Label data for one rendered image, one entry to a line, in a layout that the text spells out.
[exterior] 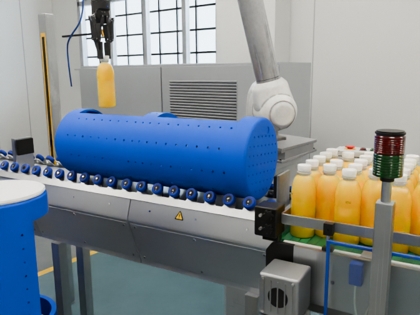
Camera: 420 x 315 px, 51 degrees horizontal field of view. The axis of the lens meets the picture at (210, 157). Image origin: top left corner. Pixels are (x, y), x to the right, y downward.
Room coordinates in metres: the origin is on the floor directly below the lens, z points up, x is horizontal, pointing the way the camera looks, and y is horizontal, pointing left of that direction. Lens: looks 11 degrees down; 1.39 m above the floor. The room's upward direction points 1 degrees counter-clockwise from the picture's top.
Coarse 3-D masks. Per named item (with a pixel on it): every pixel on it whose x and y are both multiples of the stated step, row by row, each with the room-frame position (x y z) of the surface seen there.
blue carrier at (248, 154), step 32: (64, 128) 1.80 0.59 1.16; (96, 128) 1.72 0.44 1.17; (128, 128) 1.64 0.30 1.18; (160, 128) 1.58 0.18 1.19; (192, 128) 1.51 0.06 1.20; (224, 128) 1.46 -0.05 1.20; (256, 128) 1.44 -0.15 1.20; (64, 160) 1.79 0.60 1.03; (96, 160) 1.69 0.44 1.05; (128, 160) 1.61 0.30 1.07; (160, 160) 1.53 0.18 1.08; (192, 160) 1.46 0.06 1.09; (224, 160) 1.40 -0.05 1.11; (256, 160) 1.44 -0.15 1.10; (224, 192) 1.46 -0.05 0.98; (256, 192) 1.44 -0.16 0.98
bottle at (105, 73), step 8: (104, 64) 1.90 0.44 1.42; (104, 72) 1.88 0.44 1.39; (112, 72) 1.91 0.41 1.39; (104, 80) 1.88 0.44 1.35; (112, 80) 1.91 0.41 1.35; (104, 88) 1.88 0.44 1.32; (112, 88) 1.90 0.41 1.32; (104, 96) 1.88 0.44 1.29; (112, 96) 1.90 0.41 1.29; (104, 104) 1.88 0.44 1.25; (112, 104) 1.90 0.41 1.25
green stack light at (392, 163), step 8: (376, 160) 0.94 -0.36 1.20; (384, 160) 0.92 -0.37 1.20; (392, 160) 0.91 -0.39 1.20; (400, 160) 0.92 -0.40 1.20; (376, 168) 0.93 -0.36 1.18; (384, 168) 0.92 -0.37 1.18; (392, 168) 0.91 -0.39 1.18; (400, 168) 0.92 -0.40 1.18; (376, 176) 0.93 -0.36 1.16; (384, 176) 0.92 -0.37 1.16; (392, 176) 0.91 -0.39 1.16; (400, 176) 0.92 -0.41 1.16
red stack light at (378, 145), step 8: (376, 136) 0.94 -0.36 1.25; (384, 136) 0.93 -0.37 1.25; (376, 144) 0.94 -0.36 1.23; (384, 144) 0.92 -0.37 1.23; (392, 144) 0.91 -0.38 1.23; (400, 144) 0.92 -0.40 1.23; (376, 152) 0.94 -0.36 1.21; (384, 152) 0.92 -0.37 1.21; (392, 152) 0.92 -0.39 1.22; (400, 152) 0.92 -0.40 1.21
